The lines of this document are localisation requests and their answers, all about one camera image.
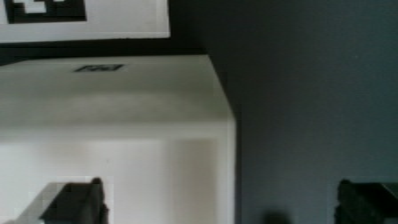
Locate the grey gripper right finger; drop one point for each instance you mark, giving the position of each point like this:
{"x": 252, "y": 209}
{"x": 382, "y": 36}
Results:
{"x": 366, "y": 203}

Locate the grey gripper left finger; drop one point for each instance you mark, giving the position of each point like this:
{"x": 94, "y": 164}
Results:
{"x": 78, "y": 207}

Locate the white marker tag sheet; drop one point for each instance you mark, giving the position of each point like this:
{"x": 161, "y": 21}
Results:
{"x": 65, "y": 20}

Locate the white drawer cabinet housing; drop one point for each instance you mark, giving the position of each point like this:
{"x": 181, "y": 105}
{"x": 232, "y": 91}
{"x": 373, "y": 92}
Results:
{"x": 117, "y": 119}

